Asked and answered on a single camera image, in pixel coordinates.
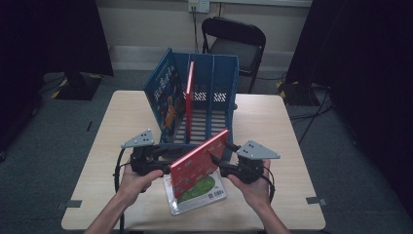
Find white wall socket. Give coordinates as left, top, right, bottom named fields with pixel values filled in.
left=188, top=0, right=210, bottom=14

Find black wall socket cable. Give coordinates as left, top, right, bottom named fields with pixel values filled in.
left=192, top=6, right=200, bottom=55

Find black folding chair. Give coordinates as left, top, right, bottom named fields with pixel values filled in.
left=201, top=17, right=267, bottom=95

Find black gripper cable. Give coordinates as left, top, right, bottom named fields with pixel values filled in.
left=259, top=165, right=277, bottom=203
left=113, top=147, right=128, bottom=234

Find black curtain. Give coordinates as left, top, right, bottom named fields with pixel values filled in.
left=0, top=0, right=115, bottom=154
left=285, top=0, right=413, bottom=209

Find black stand base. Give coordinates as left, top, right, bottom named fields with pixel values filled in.
left=50, top=71, right=104, bottom=101
left=276, top=80, right=320, bottom=107

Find grey tape strip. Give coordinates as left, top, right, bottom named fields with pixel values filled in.
left=56, top=200, right=83, bottom=211
left=306, top=196, right=328, bottom=208

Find person's left hand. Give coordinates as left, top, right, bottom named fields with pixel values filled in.
left=116, top=164, right=165, bottom=208

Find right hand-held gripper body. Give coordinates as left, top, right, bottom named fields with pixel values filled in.
left=232, top=139, right=281, bottom=184

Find red picture book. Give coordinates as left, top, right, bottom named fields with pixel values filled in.
left=184, top=60, right=196, bottom=144
left=169, top=128, right=230, bottom=200

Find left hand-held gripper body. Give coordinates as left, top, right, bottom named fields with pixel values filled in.
left=121, top=129, right=164, bottom=176

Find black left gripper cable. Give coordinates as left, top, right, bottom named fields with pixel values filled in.
left=113, top=147, right=128, bottom=234

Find blue monster picture book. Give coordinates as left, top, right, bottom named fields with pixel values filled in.
left=143, top=48, right=189, bottom=144

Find blue file rack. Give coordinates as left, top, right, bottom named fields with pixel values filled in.
left=159, top=53, right=241, bottom=162

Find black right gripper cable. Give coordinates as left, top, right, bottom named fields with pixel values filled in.
left=259, top=165, right=277, bottom=203

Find black floor cables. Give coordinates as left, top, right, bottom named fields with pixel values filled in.
left=288, top=87, right=335, bottom=145

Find white green leaf picture book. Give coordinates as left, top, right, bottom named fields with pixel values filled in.
left=163, top=170, right=228, bottom=216

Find person's right hand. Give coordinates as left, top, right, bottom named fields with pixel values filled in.
left=226, top=159, right=272, bottom=211

